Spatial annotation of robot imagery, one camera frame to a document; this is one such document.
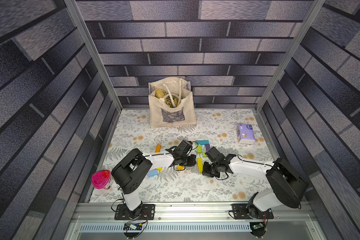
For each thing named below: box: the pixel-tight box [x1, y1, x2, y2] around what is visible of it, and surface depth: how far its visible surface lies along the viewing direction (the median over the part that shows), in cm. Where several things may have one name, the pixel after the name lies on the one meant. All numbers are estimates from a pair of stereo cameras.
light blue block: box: [148, 169, 158, 177], surface depth 89 cm
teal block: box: [195, 140, 210, 145], surface depth 103 cm
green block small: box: [197, 144, 202, 154], surface depth 99 cm
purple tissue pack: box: [237, 123, 256, 144], surface depth 100 cm
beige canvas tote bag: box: [148, 77, 197, 129], surface depth 99 cm
